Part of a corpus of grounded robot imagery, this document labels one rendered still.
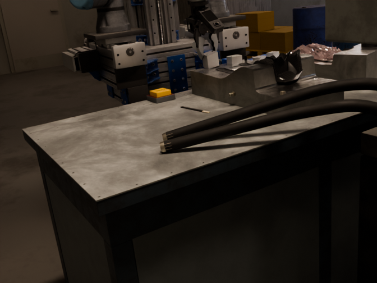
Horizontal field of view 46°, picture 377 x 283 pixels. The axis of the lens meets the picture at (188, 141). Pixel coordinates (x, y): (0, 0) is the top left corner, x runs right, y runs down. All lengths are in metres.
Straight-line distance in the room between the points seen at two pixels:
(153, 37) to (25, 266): 1.25
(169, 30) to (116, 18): 0.32
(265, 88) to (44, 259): 1.45
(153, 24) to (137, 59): 0.31
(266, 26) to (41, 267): 5.81
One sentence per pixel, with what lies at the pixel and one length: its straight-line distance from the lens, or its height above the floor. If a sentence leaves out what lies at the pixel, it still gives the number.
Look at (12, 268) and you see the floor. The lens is 2.38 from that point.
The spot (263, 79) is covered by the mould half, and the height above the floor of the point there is 0.89.
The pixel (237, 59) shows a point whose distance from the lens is 1.77.
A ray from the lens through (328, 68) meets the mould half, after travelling 1.72.
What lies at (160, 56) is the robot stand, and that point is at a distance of 2.03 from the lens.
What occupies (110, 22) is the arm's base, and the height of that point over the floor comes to 1.08.
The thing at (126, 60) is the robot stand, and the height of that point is 0.93.
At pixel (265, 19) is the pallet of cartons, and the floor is 0.59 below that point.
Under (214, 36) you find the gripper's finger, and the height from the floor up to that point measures 1.00.
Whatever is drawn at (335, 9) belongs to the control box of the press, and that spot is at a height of 1.13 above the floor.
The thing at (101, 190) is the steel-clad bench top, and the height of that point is 0.80.
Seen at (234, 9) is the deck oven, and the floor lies 0.72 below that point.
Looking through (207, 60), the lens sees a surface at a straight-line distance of 1.69.
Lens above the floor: 1.19
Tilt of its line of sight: 19 degrees down
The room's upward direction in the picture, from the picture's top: 6 degrees counter-clockwise
